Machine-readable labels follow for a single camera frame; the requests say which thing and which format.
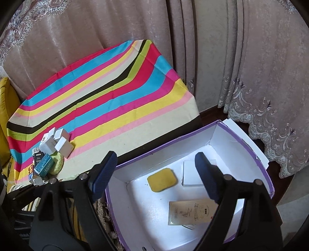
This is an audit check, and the yellow sponge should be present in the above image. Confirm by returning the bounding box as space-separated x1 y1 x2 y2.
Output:
147 168 178 192

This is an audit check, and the small black packet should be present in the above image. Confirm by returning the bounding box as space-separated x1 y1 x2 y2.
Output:
32 148 46 163

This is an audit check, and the small orange printed packet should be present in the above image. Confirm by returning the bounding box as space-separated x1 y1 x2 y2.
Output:
27 166 37 184

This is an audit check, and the purple and white storage box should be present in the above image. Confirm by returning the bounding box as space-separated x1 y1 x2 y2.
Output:
105 118 276 251

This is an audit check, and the green round sponge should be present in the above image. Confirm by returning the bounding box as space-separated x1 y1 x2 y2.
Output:
49 151 64 175

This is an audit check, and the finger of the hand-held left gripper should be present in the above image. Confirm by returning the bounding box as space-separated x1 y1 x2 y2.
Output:
5 185 49 213

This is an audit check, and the beige embroidered curtain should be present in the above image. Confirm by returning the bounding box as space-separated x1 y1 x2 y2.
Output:
0 0 309 179

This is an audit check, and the colourful striped tablecloth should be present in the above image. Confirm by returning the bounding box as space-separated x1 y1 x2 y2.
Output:
6 39 202 242

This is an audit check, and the white box with gold print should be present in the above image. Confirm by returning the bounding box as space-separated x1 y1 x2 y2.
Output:
39 134 58 155

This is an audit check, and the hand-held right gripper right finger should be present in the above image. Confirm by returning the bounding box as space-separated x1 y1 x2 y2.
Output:
193 152 283 251

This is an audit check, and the beige printed card packet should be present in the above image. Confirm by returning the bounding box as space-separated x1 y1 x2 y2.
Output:
168 199 219 226

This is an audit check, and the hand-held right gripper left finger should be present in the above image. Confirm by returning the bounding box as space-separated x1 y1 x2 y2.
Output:
29 151 118 251

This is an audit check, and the flat white box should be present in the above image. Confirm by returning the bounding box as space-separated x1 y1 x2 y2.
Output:
183 159 218 187

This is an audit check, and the teal printed box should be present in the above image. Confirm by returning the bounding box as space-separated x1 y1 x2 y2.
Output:
34 154 55 176

